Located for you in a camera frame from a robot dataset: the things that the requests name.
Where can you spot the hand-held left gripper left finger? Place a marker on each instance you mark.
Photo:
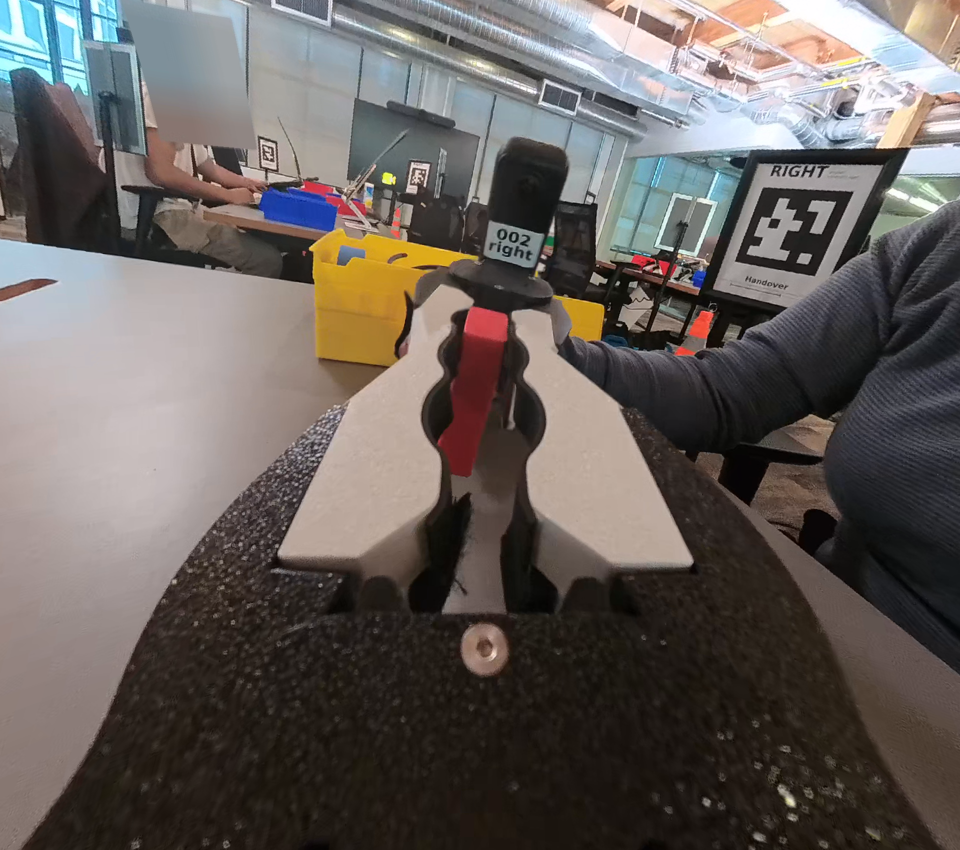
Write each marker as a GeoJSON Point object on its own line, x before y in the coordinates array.
{"type": "Point", "coordinates": [367, 482]}

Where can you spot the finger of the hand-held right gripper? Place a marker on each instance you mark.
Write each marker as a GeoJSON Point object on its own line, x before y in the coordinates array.
{"type": "Point", "coordinates": [544, 321]}
{"type": "Point", "coordinates": [435, 299]}

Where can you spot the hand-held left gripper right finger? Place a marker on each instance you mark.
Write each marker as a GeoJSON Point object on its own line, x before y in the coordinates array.
{"type": "Point", "coordinates": [600, 482]}

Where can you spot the yellow plastic bin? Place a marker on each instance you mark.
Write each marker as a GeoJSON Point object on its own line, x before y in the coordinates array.
{"type": "Point", "coordinates": [360, 310]}

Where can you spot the red block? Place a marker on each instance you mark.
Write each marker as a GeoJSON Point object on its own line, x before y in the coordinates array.
{"type": "Point", "coordinates": [472, 385]}

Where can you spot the person's right forearm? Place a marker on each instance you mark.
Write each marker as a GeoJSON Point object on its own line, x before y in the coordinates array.
{"type": "Point", "coordinates": [712, 385]}

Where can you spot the black mesh office chair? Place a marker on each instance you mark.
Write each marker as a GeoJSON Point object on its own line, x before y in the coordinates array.
{"type": "Point", "coordinates": [576, 242]}

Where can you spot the blue tape roll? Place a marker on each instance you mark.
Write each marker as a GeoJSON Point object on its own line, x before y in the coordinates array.
{"type": "Point", "coordinates": [351, 256]}

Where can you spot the small framed marker sign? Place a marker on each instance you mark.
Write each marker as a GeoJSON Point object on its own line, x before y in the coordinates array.
{"type": "Point", "coordinates": [419, 176]}
{"type": "Point", "coordinates": [268, 152]}

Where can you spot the red plastic bin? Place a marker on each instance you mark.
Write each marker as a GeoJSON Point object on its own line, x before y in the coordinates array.
{"type": "Point", "coordinates": [345, 203]}

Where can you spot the orange traffic cone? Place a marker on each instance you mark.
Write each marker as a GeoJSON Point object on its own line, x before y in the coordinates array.
{"type": "Point", "coordinates": [697, 332]}

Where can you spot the small blue plastic bin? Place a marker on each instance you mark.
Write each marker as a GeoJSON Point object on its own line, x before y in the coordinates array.
{"type": "Point", "coordinates": [296, 211]}

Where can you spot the wooden office desk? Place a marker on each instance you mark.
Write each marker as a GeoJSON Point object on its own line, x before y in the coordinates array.
{"type": "Point", "coordinates": [240, 216]}

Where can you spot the large framed marker sign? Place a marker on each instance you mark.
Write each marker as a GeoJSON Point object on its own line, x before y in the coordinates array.
{"type": "Point", "coordinates": [802, 227]}

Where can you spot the grey panel on tripod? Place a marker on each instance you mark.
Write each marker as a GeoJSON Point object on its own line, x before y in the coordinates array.
{"type": "Point", "coordinates": [112, 92]}

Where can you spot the office chair with brown jacket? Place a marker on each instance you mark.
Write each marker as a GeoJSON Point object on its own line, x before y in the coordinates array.
{"type": "Point", "coordinates": [52, 152]}

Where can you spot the large paned window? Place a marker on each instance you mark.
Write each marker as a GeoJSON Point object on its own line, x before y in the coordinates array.
{"type": "Point", "coordinates": [30, 2]}

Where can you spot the white duct vent grille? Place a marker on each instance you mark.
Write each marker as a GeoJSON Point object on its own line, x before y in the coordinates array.
{"type": "Point", "coordinates": [559, 97]}
{"type": "Point", "coordinates": [300, 0]}

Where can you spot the dark wall screen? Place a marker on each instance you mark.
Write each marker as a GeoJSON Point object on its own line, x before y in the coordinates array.
{"type": "Point", "coordinates": [420, 145]}

